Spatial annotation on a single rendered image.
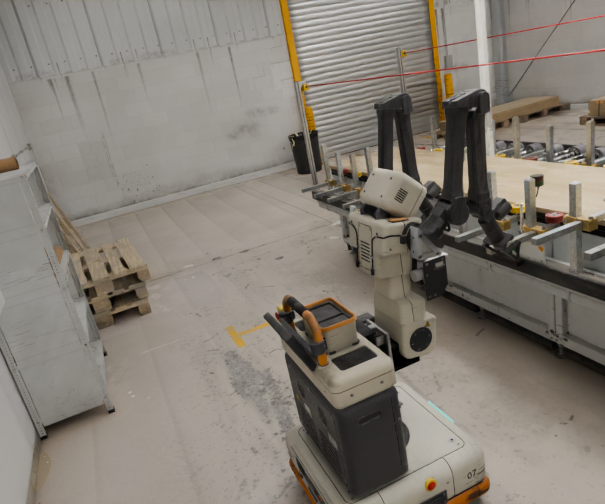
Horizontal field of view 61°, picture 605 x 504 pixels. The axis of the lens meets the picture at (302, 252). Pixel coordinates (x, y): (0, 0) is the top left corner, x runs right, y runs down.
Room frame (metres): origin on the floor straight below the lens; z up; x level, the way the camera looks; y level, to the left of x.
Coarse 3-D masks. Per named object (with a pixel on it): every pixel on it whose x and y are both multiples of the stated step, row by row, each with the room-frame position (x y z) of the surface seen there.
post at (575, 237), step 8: (576, 184) 2.07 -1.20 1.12; (576, 192) 2.07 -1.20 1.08; (576, 200) 2.07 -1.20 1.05; (576, 208) 2.07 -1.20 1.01; (576, 216) 2.07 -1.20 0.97; (576, 232) 2.07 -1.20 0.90; (576, 240) 2.07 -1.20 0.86; (576, 248) 2.07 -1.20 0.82; (576, 256) 2.07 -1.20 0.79; (576, 264) 2.07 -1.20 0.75
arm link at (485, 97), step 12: (480, 96) 1.67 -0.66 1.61; (480, 108) 1.67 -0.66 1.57; (468, 120) 1.72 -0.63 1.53; (480, 120) 1.71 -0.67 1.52; (468, 132) 1.72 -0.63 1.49; (480, 132) 1.71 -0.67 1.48; (468, 144) 1.73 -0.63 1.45; (480, 144) 1.71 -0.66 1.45; (468, 156) 1.73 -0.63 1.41; (480, 156) 1.71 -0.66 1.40; (468, 168) 1.73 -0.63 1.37; (480, 168) 1.71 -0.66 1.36; (468, 180) 1.74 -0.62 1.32; (480, 180) 1.70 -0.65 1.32; (468, 192) 1.74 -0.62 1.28; (480, 192) 1.70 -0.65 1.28; (468, 204) 1.74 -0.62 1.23; (480, 204) 1.69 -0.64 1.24; (480, 216) 1.70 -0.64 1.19
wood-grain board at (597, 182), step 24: (336, 168) 4.66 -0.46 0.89; (360, 168) 4.37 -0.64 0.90; (432, 168) 3.82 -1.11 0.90; (504, 168) 3.39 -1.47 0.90; (528, 168) 3.27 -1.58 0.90; (552, 168) 3.15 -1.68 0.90; (576, 168) 3.04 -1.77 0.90; (600, 168) 2.94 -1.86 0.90; (504, 192) 2.85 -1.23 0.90; (552, 192) 2.68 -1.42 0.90; (600, 192) 2.52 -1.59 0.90
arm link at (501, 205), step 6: (498, 198) 1.76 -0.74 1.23; (504, 198) 1.75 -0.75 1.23; (492, 204) 1.75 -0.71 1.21; (498, 204) 1.74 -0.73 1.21; (504, 204) 1.74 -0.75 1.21; (510, 204) 1.74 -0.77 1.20; (486, 210) 1.69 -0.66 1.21; (492, 210) 1.70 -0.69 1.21; (498, 210) 1.73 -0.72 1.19; (504, 210) 1.73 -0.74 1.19; (510, 210) 1.75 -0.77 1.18; (474, 216) 1.76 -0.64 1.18; (486, 216) 1.69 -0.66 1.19; (492, 216) 1.70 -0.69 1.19; (504, 216) 1.74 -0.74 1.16
